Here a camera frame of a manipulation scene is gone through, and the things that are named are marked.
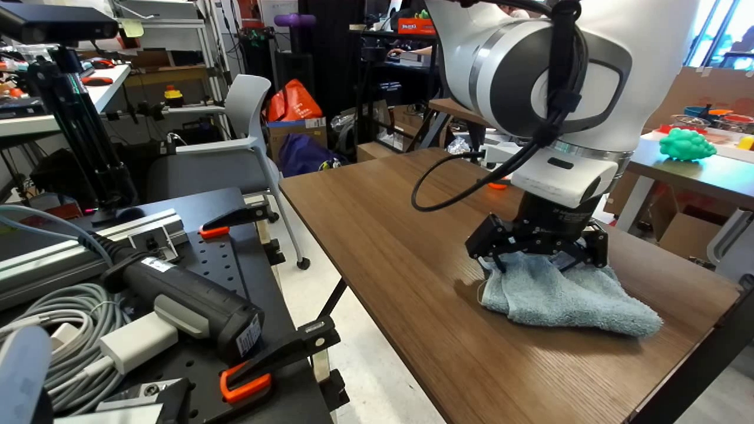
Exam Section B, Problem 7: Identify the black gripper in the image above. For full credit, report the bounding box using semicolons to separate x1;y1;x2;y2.
465;192;612;273

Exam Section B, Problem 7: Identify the light blue terry cloth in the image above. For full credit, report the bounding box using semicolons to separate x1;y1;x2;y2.
477;252;667;343

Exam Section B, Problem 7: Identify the cardboard box under side table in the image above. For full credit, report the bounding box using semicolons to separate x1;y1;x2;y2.
658;210;728;266

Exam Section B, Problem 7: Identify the green spiky toy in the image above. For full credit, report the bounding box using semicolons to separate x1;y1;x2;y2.
658;127;718;166

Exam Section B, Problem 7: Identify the long wooden side table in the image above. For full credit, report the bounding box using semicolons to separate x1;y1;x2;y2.
427;94;754;273

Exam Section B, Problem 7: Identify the red orange toy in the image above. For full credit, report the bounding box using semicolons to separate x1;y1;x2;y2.
690;105;754;132

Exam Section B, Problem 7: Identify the black shelf rack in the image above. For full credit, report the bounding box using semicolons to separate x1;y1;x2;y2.
348;26;443;157

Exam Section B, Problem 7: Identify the dark blue bag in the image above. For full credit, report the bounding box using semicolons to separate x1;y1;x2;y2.
278;132;343;180

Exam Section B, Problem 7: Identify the orange bag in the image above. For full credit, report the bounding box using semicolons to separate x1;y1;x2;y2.
265;78;326;125

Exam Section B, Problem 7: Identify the grey office chair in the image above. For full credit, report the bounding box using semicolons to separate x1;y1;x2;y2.
143;73;314;273

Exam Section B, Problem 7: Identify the black box device with label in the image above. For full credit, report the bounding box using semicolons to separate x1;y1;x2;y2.
115;256;266;363

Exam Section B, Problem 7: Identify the white power adapter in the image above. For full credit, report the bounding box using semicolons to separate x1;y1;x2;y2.
99;312;181;378

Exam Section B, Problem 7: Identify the white metal shelf rack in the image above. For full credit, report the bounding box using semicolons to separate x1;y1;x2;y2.
113;0;245;140

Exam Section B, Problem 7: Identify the white workbench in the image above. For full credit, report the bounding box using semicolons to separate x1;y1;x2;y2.
0;65;134;142

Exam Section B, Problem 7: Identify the blue rounded object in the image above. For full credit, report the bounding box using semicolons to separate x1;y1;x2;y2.
0;326;56;424

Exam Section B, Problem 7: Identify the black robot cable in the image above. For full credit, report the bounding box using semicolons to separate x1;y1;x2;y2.
410;0;586;215

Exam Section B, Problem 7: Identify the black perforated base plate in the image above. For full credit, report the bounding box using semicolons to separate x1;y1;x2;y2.
0;186;335;424

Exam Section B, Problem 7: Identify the grey cable bundle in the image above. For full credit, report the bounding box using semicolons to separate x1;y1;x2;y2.
0;281;132;417

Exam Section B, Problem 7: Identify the black camera tripod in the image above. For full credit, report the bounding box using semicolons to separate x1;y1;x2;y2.
26;46;140;219

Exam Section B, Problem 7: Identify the aluminium extrusion rail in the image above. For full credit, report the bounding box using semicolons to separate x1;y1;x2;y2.
0;208;192;310

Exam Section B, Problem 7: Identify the black stereo camera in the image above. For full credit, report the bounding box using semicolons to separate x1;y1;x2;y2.
0;0;121;46

